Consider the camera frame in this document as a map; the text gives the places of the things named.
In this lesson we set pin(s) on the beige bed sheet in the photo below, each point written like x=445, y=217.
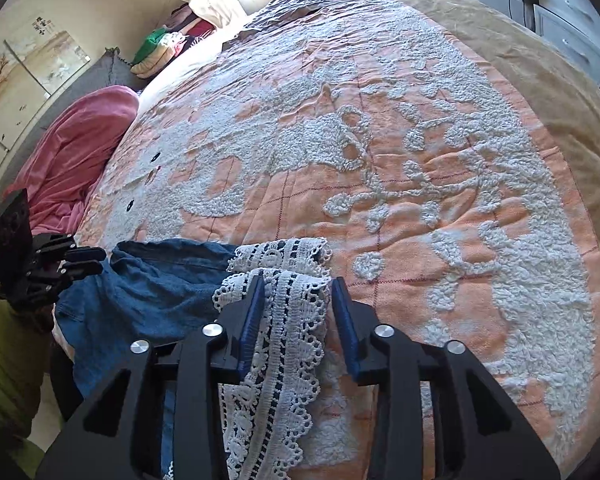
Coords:
x=530, y=60

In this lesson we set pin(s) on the white dresser with drawers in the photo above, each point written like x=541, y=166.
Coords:
x=570, y=25

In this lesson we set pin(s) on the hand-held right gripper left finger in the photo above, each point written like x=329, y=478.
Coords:
x=252, y=321

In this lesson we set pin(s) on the pile of folded clothes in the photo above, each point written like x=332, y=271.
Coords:
x=160, y=50

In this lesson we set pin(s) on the orange white tufted blanket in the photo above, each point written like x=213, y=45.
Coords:
x=430, y=160

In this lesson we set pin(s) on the person's left forearm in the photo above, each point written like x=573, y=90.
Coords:
x=5, y=370

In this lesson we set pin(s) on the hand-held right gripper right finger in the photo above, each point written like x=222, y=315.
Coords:
x=345, y=321

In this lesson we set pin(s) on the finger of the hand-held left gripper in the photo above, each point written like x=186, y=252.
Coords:
x=86, y=255
x=84, y=271

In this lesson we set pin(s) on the blue denim pants lace trim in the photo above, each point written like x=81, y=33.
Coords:
x=155, y=285

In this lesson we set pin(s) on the pink duvet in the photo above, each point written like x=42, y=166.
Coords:
x=75, y=160

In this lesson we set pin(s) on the grey quilted blanket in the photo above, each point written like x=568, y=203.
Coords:
x=305, y=7

